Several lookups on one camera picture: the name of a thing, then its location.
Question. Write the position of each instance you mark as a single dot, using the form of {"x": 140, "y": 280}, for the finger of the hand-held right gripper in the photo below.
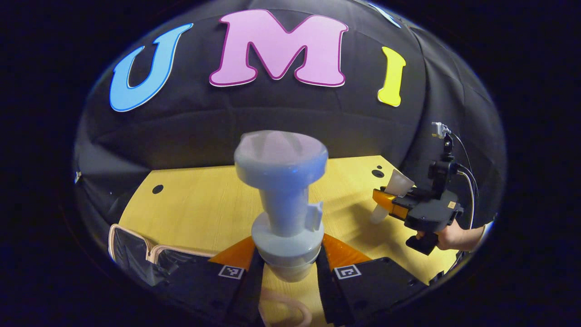
{"x": 420, "y": 193}
{"x": 390, "y": 204}

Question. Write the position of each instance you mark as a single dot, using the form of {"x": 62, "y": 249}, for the white cosmetic tube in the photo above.
{"x": 399, "y": 181}

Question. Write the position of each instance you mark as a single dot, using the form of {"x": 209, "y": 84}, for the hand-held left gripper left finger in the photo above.
{"x": 252, "y": 295}

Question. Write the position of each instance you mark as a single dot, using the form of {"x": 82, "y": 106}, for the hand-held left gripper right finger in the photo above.
{"x": 329, "y": 295}

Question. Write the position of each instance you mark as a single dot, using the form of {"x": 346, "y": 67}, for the white pump bottle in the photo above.
{"x": 281, "y": 200}

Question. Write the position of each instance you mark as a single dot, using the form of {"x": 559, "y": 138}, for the black backdrop cloth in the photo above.
{"x": 272, "y": 118}

